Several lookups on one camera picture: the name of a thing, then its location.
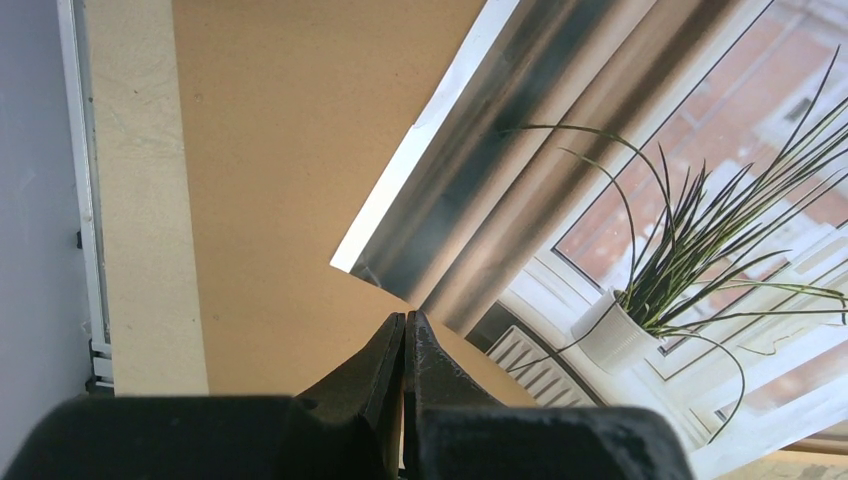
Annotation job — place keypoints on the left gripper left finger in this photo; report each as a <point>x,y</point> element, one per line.
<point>346,426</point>

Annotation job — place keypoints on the brown backing board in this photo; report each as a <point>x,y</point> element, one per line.
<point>291,111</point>

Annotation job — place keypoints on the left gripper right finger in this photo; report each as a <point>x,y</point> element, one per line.
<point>455,429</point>

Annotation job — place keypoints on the aluminium rail beam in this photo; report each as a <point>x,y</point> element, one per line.
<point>80,104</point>

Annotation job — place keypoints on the plant photo print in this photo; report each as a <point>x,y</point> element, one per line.
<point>535,178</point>

